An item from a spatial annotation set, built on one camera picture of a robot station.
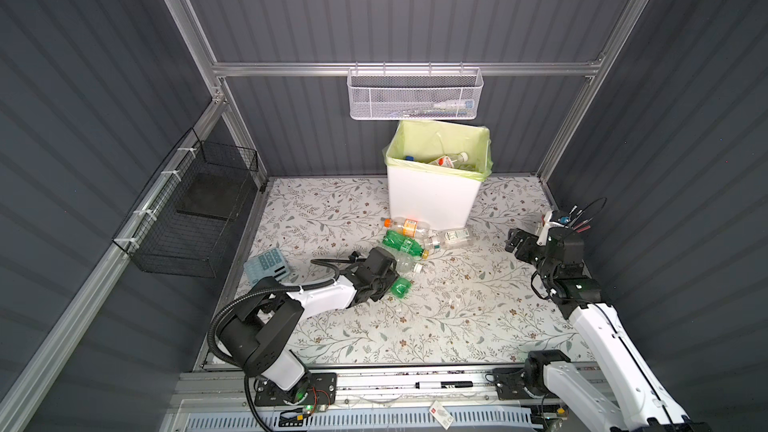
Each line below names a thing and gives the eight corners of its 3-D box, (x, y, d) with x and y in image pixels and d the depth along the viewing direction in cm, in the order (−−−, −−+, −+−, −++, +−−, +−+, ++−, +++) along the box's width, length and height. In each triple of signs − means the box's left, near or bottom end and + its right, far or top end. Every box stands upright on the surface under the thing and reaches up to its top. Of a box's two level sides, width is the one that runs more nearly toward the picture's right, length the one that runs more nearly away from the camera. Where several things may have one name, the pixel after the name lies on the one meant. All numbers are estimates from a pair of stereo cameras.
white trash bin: (386, 234, 106) (385, 175, 83) (390, 221, 109) (389, 161, 87) (462, 247, 102) (482, 189, 79) (462, 233, 106) (482, 175, 83)
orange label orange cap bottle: (382, 231, 104) (382, 224, 101) (386, 219, 108) (386, 211, 104) (427, 241, 102) (428, 234, 98) (430, 228, 105) (431, 221, 102)
